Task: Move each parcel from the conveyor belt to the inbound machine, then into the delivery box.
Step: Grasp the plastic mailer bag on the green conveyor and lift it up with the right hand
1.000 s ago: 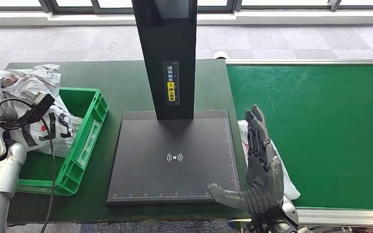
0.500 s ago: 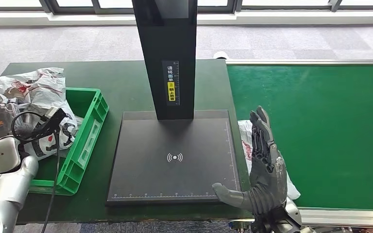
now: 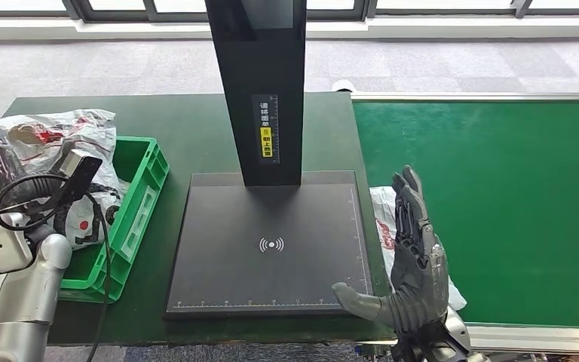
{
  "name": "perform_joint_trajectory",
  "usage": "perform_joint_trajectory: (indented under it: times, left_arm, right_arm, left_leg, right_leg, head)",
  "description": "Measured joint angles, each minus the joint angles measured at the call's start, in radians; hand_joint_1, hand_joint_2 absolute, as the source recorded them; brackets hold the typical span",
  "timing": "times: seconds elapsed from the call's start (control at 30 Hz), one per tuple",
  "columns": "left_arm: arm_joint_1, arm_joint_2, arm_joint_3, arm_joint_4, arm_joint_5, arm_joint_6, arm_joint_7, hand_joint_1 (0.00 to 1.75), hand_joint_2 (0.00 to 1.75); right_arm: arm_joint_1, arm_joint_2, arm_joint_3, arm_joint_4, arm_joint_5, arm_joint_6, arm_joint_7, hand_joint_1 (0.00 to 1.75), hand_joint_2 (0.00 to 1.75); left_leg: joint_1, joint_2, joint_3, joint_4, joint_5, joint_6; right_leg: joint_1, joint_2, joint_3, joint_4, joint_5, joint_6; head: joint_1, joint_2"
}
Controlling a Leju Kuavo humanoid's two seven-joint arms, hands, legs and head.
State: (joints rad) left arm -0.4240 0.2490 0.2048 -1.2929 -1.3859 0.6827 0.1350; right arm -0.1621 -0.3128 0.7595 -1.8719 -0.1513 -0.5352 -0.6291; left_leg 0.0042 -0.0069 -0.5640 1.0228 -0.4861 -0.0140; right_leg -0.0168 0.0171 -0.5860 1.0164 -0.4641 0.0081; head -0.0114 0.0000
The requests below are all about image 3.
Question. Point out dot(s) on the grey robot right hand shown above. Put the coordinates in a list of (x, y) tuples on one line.
[(419, 290)]

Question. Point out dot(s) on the grey parcel with red logo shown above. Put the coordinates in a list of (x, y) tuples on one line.
[(384, 220)]

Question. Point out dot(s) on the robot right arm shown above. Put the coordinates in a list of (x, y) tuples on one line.
[(454, 335)]

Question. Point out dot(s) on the green conveyor belt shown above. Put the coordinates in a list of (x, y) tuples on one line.
[(519, 200)]

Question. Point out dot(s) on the black inbound scanning machine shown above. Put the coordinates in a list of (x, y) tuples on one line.
[(269, 250)]

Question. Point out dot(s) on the black and yellow machine label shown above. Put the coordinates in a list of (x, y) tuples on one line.
[(266, 142)]

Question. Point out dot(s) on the green plastic crate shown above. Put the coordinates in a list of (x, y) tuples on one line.
[(139, 200)]

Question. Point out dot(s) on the small white round object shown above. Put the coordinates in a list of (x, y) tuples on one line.
[(342, 86)]

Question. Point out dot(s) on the white window sill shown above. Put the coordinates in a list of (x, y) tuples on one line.
[(419, 29)]

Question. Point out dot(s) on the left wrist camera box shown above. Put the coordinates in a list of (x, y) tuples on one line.
[(82, 172)]

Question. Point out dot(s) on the aluminium conveyor frame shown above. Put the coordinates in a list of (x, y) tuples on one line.
[(529, 339)]

